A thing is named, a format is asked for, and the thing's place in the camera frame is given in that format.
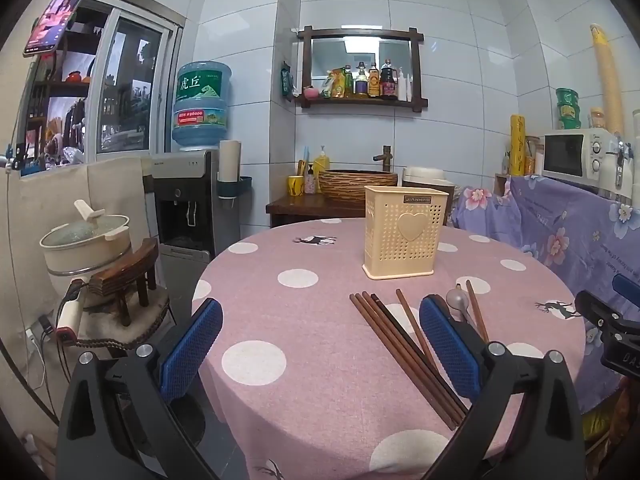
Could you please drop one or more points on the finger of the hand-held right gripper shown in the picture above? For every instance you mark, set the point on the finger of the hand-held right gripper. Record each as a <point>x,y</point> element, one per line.
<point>627,290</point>
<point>600,315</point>

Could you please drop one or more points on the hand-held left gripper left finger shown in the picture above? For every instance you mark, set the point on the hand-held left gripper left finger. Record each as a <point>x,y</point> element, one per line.
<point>192,347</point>

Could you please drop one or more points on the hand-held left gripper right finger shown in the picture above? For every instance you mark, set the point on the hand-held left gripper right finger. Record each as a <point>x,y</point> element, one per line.
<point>450,352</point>

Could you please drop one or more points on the brown wooden chopstick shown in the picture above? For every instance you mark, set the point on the brown wooden chopstick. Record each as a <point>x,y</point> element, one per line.
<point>412,319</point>
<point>414,350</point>
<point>411,360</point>
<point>400,359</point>
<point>476,305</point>

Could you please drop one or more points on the metal spoon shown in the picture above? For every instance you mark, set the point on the metal spoon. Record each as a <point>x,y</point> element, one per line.
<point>457,298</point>

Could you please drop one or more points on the beige perforated utensil holder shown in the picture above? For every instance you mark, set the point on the beige perforated utensil holder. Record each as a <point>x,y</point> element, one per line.
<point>405,232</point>

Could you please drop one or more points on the purple floral cloth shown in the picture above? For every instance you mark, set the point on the purple floral cloth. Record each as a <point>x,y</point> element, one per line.
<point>550,270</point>

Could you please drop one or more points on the yellow cushion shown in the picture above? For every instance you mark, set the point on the yellow cushion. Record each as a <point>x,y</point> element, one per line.
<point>605,425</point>

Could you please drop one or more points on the grey round cushion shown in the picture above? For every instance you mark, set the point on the grey round cushion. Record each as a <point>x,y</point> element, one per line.
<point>110,327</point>

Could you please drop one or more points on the small dark wooden stool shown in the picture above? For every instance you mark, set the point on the small dark wooden stool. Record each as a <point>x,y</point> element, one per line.
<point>127,272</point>

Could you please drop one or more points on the pink polka dot tablecloth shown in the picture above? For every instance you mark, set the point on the pink polka dot tablecloth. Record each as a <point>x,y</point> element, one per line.
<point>300,320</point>

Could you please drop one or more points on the white jug with metal clip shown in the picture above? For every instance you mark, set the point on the white jug with metal clip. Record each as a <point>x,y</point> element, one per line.
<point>607,170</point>

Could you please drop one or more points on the white microwave oven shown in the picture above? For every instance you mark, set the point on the white microwave oven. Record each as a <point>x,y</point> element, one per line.
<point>565,155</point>

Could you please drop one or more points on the cream pot with lid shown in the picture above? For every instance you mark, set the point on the cream pot with lid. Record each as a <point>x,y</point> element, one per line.
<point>85,242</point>

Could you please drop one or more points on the grey water dispenser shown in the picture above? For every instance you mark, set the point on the grey water dispenser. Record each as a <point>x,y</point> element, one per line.
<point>180,195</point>

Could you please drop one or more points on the teal cup tube holder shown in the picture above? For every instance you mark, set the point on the teal cup tube holder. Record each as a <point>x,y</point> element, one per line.
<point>240,187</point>

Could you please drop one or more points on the glass jar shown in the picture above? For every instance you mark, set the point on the glass jar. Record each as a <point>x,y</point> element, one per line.
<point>596,119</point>

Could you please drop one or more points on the white and brown rice cooker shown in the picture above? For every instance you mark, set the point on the white and brown rice cooker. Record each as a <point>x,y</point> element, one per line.
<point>427,180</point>

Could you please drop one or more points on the dark wooden washstand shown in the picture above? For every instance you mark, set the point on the dark wooden washstand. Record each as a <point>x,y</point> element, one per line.
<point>300,207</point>

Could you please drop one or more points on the yellow wrap roll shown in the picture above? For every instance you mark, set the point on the yellow wrap roll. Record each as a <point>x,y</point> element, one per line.
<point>518,145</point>

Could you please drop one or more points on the woven brown basin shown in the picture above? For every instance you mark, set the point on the woven brown basin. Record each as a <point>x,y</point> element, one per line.
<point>357,186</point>

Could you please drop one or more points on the white paper cup tube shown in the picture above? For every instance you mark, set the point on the white paper cup tube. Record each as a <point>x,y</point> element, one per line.
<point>230,160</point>

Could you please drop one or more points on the yellow toothbrush cup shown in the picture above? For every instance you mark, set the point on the yellow toothbrush cup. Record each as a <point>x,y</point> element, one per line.
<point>296,186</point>

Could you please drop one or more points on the small pink bottle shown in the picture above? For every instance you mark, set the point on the small pink bottle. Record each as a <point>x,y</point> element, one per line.
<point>311,182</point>

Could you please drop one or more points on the bronze faucet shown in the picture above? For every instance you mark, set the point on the bronze faucet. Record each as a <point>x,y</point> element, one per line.
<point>386,157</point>

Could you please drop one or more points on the tall yellow ribbed tube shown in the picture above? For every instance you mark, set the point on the tall yellow ribbed tube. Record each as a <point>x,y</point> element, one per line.
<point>611,80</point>

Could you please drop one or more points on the yellow soap pump bottle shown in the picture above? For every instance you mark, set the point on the yellow soap pump bottle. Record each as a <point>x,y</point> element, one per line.
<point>321,162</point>

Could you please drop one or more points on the blue water jug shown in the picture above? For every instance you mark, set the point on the blue water jug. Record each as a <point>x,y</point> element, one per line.
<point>202,110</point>

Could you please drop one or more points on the small white bottle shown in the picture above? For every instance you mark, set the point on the small white bottle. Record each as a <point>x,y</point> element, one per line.
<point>402,87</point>

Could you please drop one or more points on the sliding glass window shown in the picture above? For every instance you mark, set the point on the sliding glass window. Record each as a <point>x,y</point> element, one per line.
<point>125,85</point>

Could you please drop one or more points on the dark soy sauce bottle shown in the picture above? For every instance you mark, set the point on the dark soy sauce bottle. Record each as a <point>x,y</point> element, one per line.
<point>388,82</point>

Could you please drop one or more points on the pink peach ornament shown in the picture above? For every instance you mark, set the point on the pink peach ornament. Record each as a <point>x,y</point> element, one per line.
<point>311,93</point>

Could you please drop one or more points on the amber sauce bottle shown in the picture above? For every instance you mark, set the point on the amber sauce bottle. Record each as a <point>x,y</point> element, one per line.
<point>374,82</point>

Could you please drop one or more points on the cluttered dark shelf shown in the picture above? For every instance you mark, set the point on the cluttered dark shelf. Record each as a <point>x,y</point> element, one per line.
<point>75,92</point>

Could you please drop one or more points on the green hanging pouch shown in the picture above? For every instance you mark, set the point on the green hanging pouch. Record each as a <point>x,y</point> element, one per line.
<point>287,82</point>

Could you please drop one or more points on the green and yellow bottle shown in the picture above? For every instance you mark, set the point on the green and yellow bottle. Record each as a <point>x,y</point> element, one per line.
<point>348,82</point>

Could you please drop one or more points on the yellow snack packet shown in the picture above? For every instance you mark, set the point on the yellow snack packet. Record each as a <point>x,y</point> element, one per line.
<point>332,85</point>

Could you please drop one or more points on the smartphone with lit screen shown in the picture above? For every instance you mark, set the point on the smartphone with lit screen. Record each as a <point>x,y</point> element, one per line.
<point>55,17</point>

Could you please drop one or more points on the wooden wall shelf with mirror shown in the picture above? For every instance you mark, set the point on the wooden wall shelf with mirror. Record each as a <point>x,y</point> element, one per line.
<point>360,32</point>

